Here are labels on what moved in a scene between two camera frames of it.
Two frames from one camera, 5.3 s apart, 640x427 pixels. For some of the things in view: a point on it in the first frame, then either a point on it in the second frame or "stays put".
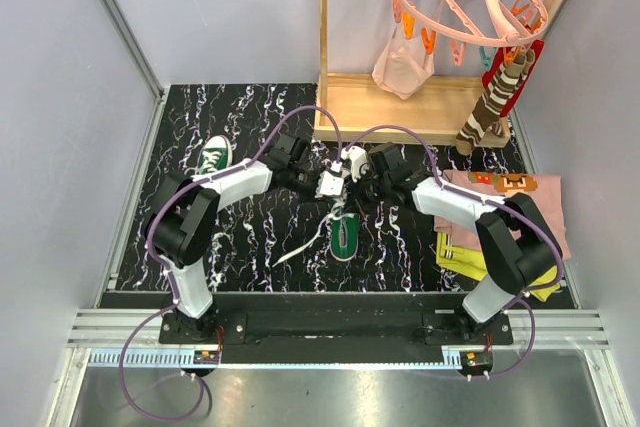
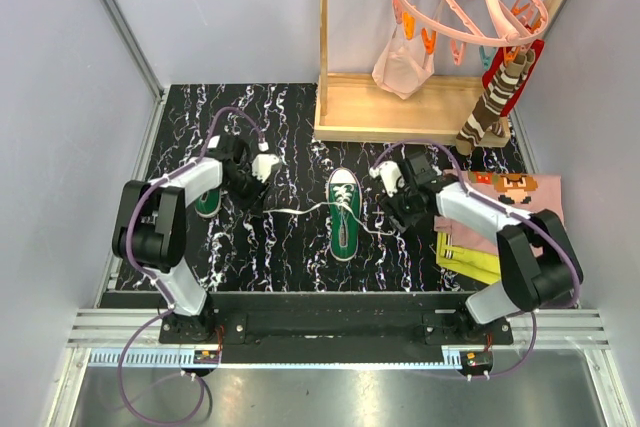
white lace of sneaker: x=331 y=214 to x=341 y=198
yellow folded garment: x=473 y=264 stays put
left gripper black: x=312 y=195 to x=255 y=199
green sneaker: x=344 y=237 stays put
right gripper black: x=356 y=192 to x=390 y=206
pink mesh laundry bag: x=404 y=64 stays put
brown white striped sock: x=494 y=101 stays put
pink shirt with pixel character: x=543 y=192 stays put
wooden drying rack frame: x=351 y=107 stays put
